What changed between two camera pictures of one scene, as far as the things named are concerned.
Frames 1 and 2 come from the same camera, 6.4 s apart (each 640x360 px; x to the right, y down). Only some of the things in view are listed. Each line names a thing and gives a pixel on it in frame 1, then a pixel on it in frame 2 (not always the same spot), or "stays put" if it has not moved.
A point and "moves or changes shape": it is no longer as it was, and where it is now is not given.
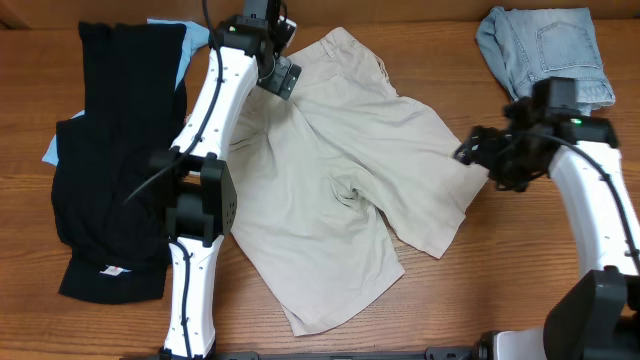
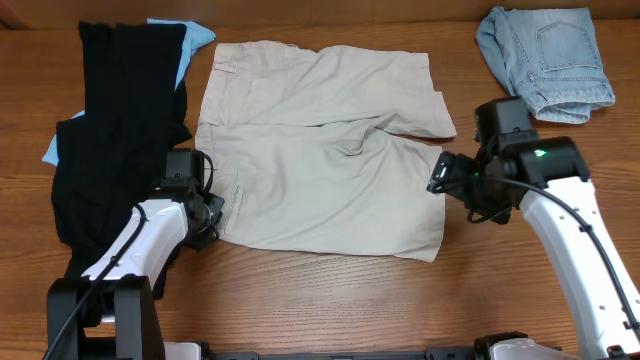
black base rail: (441, 353) stays put
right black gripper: (486, 148) to (445, 173)
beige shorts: (322, 177) moves or changes shape
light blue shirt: (196, 37) stays put
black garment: (109, 208) stays put
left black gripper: (283, 77) to (213, 210)
